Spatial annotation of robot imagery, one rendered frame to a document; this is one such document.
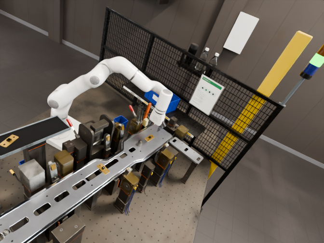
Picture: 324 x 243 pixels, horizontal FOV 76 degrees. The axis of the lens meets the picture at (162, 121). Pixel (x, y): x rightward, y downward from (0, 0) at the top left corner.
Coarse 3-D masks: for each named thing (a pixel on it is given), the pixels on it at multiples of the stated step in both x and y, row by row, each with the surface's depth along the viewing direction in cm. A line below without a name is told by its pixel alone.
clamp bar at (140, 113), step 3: (138, 105) 156; (141, 105) 155; (138, 108) 155; (141, 108) 157; (144, 108) 154; (138, 111) 156; (141, 111) 159; (138, 114) 158; (141, 114) 160; (138, 117) 159; (141, 117) 161; (138, 120) 160; (138, 123) 162
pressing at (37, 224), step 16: (144, 128) 169; (128, 144) 150; (144, 144) 155; (160, 144) 160; (96, 160) 131; (112, 160) 135; (128, 160) 139; (144, 160) 144; (64, 176) 116; (80, 176) 119; (96, 176) 122; (112, 176) 126; (48, 192) 107; (80, 192) 112; (16, 208) 97; (32, 208) 99; (64, 208) 103; (32, 224) 94; (48, 224) 96; (16, 240) 88
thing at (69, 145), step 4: (68, 140) 124; (64, 144) 121; (68, 144) 122; (72, 144) 122; (64, 148) 122; (68, 148) 121; (72, 148) 124; (68, 152) 123; (72, 152) 127; (72, 156) 129
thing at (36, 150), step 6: (36, 144) 113; (42, 144) 117; (24, 150) 117; (30, 150) 113; (36, 150) 117; (42, 150) 121; (24, 156) 120; (30, 156) 116; (36, 156) 119; (42, 156) 123; (42, 162) 127
